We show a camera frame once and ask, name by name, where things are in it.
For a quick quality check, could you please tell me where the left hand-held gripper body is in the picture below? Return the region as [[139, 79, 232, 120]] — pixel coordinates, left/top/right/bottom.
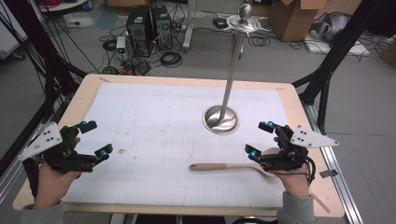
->
[[18, 121, 98, 174]]

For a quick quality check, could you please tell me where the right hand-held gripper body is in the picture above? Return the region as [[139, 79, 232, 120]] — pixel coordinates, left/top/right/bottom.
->
[[260, 124, 340, 173]]

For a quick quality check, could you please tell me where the wooden spoon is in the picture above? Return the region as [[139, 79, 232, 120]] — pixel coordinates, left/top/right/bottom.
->
[[189, 147, 282, 179]]

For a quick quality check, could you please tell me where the person's right hand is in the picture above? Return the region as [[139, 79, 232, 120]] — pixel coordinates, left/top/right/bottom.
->
[[273, 136, 313, 198]]

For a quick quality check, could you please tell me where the person's left hand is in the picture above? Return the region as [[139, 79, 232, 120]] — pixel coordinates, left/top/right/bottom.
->
[[32, 137, 84, 210]]

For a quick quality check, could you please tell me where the black tape piece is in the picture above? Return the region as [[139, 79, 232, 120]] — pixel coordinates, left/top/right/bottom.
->
[[318, 169, 339, 179]]

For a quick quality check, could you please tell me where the white grid mat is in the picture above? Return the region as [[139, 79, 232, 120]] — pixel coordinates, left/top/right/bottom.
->
[[61, 81, 290, 208]]

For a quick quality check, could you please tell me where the metal utensil stand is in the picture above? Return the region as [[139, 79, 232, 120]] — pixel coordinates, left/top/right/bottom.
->
[[202, 3, 271, 135]]

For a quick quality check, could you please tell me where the white and green device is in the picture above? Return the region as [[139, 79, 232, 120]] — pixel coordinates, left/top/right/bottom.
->
[[115, 35, 128, 61]]

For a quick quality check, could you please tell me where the clear plastic bag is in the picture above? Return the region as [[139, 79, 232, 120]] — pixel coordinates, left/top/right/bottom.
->
[[63, 11, 96, 30]]

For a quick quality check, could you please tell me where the white flat board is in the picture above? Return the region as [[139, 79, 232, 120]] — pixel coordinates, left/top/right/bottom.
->
[[304, 33, 372, 58]]

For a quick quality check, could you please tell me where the black computer tower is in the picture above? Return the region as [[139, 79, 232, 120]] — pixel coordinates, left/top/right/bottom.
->
[[150, 5, 174, 51], [125, 5, 151, 58]]

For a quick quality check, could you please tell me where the large cardboard box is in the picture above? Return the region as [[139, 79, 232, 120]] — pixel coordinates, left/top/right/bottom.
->
[[268, 0, 329, 43]]

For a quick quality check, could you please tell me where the small black box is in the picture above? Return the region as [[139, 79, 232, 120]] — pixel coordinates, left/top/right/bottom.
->
[[212, 17, 230, 30]]

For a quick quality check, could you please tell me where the grey bag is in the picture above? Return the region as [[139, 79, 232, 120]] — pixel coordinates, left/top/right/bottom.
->
[[311, 11, 352, 43]]

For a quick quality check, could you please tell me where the white cabinet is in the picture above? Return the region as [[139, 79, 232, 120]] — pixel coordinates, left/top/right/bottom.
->
[[0, 0, 28, 61]]

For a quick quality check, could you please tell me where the white stand leg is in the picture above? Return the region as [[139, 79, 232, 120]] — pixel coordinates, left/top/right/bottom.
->
[[182, 0, 196, 51]]

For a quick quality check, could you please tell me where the small cardboard box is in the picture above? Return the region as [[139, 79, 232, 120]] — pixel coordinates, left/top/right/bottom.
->
[[379, 36, 396, 68]]

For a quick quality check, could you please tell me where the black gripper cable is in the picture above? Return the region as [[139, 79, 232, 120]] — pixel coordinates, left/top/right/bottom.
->
[[305, 156, 318, 185]]

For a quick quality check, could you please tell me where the black wrist strap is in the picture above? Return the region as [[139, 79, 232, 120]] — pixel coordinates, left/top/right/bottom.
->
[[22, 157, 41, 201]]

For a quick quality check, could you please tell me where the aluminium rail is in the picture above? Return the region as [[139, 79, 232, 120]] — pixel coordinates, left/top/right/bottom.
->
[[0, 105, 61, 204], [300, 102, 364, 224]]

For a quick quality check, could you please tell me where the black metal frame strut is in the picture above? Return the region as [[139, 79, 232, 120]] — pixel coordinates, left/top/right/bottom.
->
[[291, 0, 389, 135], [0, 0, 89, 178]]

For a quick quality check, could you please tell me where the black cable coil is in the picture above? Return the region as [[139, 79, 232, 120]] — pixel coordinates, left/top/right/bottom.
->
[[102, 38, 118, 52], [247, 35, 272, 48], [160, 50, 184, 68]]

